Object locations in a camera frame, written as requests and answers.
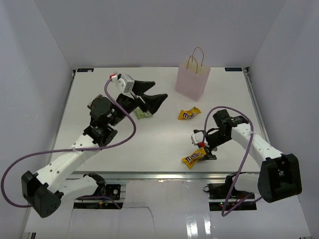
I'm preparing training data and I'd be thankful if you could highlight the pink paper bag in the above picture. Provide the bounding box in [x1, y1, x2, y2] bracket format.
[175, 46, 211, 102]

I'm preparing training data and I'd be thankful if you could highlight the aluminium table rail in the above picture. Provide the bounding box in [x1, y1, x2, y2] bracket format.
[55, 67, 268, 182]

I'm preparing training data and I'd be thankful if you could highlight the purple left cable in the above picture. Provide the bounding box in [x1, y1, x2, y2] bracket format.
[0, 78, 137, 208]

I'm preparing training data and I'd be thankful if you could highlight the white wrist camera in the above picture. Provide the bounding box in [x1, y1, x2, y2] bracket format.
[110, 74, 135, 94]
[191, 131, 207, 147]

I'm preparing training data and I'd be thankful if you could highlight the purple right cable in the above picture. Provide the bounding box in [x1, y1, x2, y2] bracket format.
[203, 106, 262, 217]

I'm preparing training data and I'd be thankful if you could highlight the green snack packet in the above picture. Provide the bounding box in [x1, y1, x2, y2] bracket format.
[135, 108, 153, 120]

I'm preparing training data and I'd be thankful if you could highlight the blue label sticker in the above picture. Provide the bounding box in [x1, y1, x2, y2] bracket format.
[77, 68, 94, 73]
[225, 67, 242, 72]

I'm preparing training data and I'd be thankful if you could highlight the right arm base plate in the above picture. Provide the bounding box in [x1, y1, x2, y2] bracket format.
[203, 183, 257, 212]

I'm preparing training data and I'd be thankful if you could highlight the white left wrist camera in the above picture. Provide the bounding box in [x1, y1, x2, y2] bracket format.
[110, 74, 135, 94]

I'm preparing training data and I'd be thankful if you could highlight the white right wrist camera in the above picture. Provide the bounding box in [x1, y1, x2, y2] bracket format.
[191, 131, 207, 147]

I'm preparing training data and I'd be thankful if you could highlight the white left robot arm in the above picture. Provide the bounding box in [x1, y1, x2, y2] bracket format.
[21, 81, 168, 218]

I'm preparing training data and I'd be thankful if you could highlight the purple cable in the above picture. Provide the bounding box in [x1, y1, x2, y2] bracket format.
[0, 78, 137, 208]
[203, 106, 262, 217]

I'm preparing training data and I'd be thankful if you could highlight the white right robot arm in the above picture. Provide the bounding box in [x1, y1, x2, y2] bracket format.
[202, 110, 302, 203]

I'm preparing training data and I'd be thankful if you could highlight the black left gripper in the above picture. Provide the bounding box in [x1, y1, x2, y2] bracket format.
[110, 80, 167, 126]

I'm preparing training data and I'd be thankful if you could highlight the yellow candy bag front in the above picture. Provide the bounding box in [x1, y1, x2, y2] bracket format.
[181, 147, 206, 169]

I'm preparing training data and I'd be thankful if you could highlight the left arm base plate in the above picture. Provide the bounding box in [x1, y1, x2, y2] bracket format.
[73, 184, 125, 210]

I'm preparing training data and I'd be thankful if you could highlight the yellow candy bag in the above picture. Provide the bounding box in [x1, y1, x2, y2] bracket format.
[181, 147, 206, 169]
[177, 107, 201, 120]

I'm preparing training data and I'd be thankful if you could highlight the blue label sticker left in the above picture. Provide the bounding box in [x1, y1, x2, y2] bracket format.
[77, 68, 94, 73]

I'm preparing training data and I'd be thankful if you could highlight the blue label sticker right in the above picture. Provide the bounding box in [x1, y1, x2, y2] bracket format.
[225, 67, 242, 72]

